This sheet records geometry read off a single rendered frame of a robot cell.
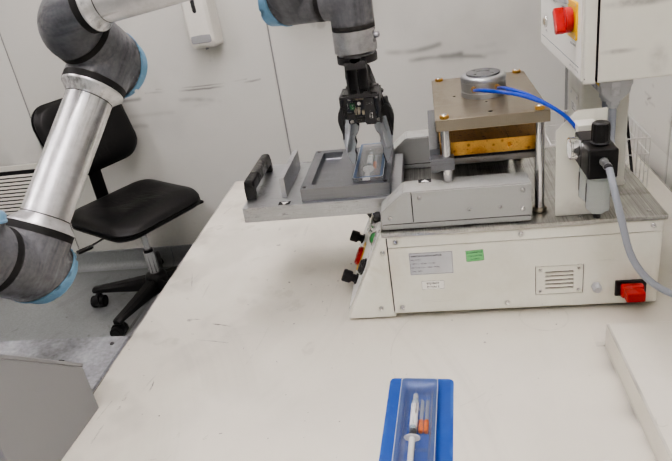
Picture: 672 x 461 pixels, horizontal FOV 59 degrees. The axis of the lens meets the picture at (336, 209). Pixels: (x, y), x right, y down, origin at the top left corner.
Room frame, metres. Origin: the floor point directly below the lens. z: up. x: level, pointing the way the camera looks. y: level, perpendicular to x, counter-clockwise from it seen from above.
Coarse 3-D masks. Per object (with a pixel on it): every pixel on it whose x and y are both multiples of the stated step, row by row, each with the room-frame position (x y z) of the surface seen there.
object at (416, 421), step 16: (416, 384) 0.71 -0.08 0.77; (432, 384) 0.70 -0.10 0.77; (400, 400) 0.68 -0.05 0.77; (416, 400) 0.68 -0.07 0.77; (432, 400) 0.67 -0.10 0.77; (400, 416) 0.65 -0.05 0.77; (416, 416) 0.65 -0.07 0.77; (432, 416) 0.64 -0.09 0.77; (400, 432) 0.62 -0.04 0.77; (416, 432) 0.62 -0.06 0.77; (432, 432) 0.61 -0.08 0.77; (400, 448) 0.59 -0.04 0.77; (416, 448) 0.59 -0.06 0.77; (432, 448) 0.59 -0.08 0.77
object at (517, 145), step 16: (480, 128) 1.01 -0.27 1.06; (496, 128) 0.99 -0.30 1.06; (512, 128) 0.98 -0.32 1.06; (528, 128) 0.97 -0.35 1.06; (464, 144) 0.95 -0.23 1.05; (480, 144) 0.95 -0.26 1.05; (496, 144) 0.94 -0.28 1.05; (512, 144) 0.94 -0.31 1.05; (528, 144) 0.93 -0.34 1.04; (464, 160) 0.95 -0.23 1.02; (480, 160) 0.95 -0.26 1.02
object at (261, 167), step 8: (264, 160) 1.16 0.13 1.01; (256, 168) 1.12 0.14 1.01; (264, 168) 1.14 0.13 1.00; (272, 168) 1.20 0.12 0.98; (248, 176) 1.08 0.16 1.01; (256, 176) 1.08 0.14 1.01; (248, 184) 1.06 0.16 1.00; (256, 184) 1.07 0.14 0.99; (248, 192) 1.06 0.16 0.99; (256, 192) 1.06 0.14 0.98
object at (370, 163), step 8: (368, 144) 1.17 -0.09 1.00; (376, 144) 1.16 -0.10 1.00; (360, 152) 1.13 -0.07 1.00; (368, 152) 1.12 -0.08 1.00; (376, 152) 1.12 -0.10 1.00; (360, 160) 1.09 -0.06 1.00; (368, 160) 1.08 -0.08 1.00; (376, 160) 1.07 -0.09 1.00; (384, 160) 1.07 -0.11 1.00; (360, 168) 1.04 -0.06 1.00; (368, 168) 1.04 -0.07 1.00; (376, 168) 1.03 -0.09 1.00; (360, 176) 1.01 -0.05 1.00; (368, 176) 1.00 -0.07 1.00
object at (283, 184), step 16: (288, 160) 1.13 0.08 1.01; (400, 160) 1.14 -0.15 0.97; (272, 176) 1.17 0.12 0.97; (288, 176) 1.08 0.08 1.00; (304, 176) 1.14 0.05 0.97; (400, 176) 1.06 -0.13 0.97; (272, 192) 1.08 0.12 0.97; (288, 192) 1.06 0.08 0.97; (256, 208) 1.02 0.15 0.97; (272, 208) 1.01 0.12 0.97; (288, 208) 1.01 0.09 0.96; (304, 208) 1.00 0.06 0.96; (320, 208) 1.00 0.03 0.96; (336, 208) 0.99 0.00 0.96; (352, 208) 0.98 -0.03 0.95; (368, 208) 0.98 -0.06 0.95
